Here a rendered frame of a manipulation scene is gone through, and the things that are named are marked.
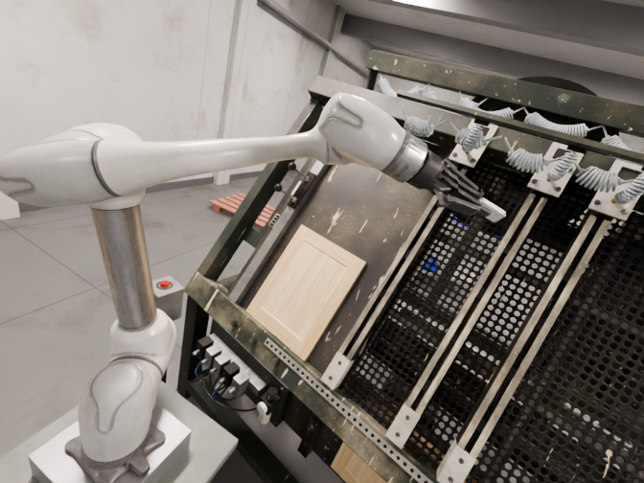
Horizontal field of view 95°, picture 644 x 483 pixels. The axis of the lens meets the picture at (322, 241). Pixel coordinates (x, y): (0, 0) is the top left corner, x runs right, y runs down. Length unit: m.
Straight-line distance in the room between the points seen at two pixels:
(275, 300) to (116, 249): 0.74
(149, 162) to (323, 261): 0.90
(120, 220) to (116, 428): 0.50
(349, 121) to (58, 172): 0.49
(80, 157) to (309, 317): 0.98
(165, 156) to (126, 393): 0.59
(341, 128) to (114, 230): 0.58
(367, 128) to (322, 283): 0.87
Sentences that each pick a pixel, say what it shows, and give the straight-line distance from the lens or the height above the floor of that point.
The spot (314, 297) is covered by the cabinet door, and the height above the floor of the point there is 1.09.
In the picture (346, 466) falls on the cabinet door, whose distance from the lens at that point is 1.80.
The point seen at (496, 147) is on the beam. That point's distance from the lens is 1.35.
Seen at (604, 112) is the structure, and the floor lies 2.15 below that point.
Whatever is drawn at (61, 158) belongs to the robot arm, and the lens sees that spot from 0.65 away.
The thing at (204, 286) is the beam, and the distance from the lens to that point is 1.61.
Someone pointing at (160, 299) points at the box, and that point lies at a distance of 1.47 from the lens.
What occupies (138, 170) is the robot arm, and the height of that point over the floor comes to 1.66.
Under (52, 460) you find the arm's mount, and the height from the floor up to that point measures 0.84.
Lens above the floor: 1.85
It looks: 25 degrees down
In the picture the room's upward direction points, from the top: 18 degrees clockwise
